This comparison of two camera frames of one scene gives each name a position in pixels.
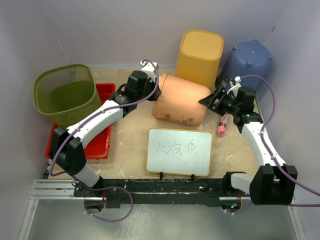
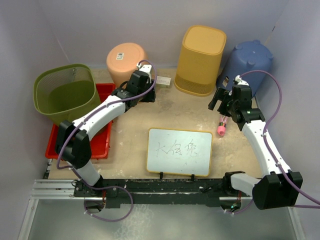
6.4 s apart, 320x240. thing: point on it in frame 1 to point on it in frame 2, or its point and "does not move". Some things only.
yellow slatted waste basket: [199, 57] does not move
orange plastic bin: [178, 102] to [123, 59]
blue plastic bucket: [250, 61] does not move
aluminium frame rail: [48, 188] does not move
